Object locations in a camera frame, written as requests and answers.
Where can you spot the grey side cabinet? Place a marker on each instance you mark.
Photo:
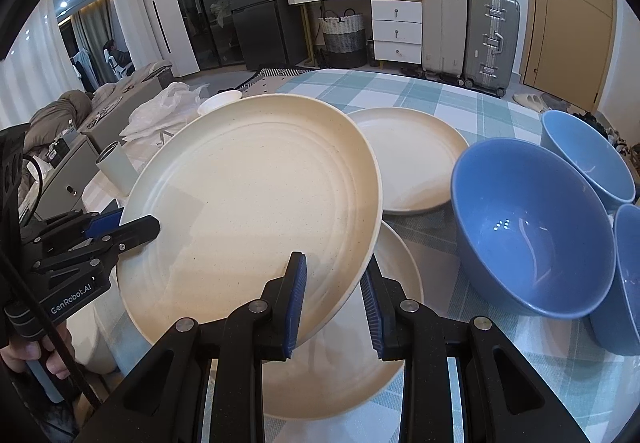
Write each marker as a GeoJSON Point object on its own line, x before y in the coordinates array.
{"type": "Point", "coordinates": [65, 178]}

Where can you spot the blue ceramic bowl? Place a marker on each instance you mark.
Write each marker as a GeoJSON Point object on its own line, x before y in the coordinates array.
{"type": "Point", "coordinates": [530, 233]}
{"type": "Point", "coordinates": [627, 283]}
{"type": "Point", "coordinates": [585, 158]}

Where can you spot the grey blanket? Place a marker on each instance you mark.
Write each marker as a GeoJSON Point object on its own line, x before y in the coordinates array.
{"type": "Point", "coordinates": [55, 115]}

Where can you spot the white plastic bag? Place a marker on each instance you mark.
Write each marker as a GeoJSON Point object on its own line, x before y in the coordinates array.
{"type": "Point", "coordinates": [165, 110]}

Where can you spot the grey white woven basket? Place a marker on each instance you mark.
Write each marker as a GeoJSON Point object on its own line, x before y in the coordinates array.
{"type": "Point", "coordinates": [342, 40]}

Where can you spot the wooden door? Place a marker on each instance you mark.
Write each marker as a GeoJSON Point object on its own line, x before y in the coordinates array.
{"type": "Point", "coordinates": [570, 8]}

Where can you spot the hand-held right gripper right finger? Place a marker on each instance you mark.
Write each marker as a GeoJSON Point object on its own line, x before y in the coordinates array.
{"type": "Point", "coordinates": [372, 313]}

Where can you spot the white cylindrical cup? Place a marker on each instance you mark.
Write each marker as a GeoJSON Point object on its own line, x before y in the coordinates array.
{"type": "Point", "coordinates": [116, 168]}

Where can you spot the green checked tablecloth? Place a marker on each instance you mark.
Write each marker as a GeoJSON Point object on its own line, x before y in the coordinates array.
{"type": "Point", "coordinates": [435, 93]}

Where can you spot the cream speckled plate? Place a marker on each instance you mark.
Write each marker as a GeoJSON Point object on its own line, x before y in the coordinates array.
{"type": "Point", "coordinates": [240, 203]}
{"type": "Point", "coordinates": [415, 158]}
{"type": "Point", "coordinates": [395, 263]}

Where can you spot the pile of mixed shoes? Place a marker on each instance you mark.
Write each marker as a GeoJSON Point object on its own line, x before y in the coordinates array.
{"type": "Point", "coordinates": [555, 101]}

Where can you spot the small white paper bowl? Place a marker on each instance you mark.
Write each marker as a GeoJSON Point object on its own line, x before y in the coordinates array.
{"type": "Point", "coordinates": [220, 102]}

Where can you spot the beige slippers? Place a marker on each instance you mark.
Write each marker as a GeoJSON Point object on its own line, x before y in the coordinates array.
{"type": "Point", "coordinates": [527, 100]}

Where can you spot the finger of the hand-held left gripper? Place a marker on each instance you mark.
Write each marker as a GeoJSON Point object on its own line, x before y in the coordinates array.
{"type": "Point", "coordinates": [105, 223]}
{"type": "Point", "coordinates": [135, 230]}

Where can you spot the white suitcase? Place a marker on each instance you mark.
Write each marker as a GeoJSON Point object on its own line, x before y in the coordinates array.
{"type": "Point", "coordinates": [442, 28]}

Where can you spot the silver suitcase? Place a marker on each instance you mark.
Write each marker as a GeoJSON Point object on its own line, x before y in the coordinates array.
{"type": "Point", "coordinates": [490, 40]}

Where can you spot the white tall cabinet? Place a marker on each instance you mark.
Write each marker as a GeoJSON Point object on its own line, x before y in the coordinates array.
{"type": "Point", "coordinates": [167, 8]}

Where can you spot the black white patterned rug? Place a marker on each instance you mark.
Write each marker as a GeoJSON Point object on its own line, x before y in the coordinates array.
{"type": "Point", "coordinates": [270, 75]}

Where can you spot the person's left hand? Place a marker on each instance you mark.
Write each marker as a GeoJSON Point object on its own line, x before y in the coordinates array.
{"type": "Point", "coordinates": [27, 354]}

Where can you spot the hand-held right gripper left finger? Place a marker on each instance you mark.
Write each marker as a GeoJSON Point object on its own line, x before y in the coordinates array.
{"type": "Point", "coordinates": [298, 303]}

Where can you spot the white vanity desk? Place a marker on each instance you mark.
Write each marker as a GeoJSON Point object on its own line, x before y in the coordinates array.
{"type": "Point", "coordinates": [395, 28]}

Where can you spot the grey sofa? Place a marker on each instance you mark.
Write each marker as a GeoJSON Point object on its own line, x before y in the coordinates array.
{"type": "Point", "coordinates": [125, 98]}

